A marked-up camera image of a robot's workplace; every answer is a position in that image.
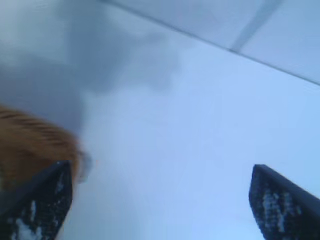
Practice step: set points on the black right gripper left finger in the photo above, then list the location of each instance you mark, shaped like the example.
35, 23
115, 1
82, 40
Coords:
42, 205

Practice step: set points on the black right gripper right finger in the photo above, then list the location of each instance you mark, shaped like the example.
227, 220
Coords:
280, 205

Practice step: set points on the brown woven wicker basket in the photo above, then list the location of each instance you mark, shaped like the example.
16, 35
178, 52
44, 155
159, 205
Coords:
30, 147

